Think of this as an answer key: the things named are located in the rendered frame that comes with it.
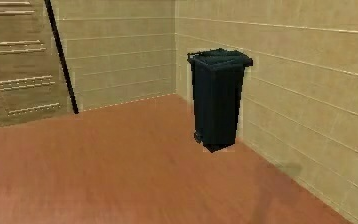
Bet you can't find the black wheeled trash can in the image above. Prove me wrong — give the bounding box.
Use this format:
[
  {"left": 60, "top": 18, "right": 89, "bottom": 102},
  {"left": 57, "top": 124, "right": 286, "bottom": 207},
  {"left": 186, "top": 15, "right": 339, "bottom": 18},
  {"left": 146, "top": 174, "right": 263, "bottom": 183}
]
[{"left": 186, "top": 47, "right": 254, "bottom": 154}]

